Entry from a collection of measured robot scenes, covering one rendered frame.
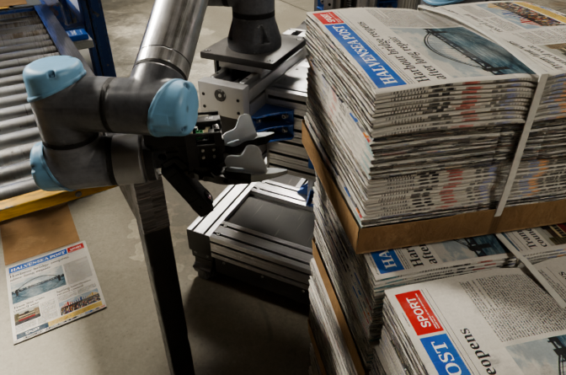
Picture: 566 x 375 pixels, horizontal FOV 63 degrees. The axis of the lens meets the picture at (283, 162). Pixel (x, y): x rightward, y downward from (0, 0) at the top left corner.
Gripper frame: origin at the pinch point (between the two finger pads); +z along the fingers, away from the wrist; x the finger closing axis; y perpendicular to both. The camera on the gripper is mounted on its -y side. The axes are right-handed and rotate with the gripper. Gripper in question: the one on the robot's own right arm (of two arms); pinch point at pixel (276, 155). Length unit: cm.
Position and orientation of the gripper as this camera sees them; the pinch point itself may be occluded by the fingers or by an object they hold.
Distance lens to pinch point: 74.2
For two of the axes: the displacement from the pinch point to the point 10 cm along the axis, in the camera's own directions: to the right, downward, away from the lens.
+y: 0.0, -8.4, -5.4
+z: 9.8, -1.0, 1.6
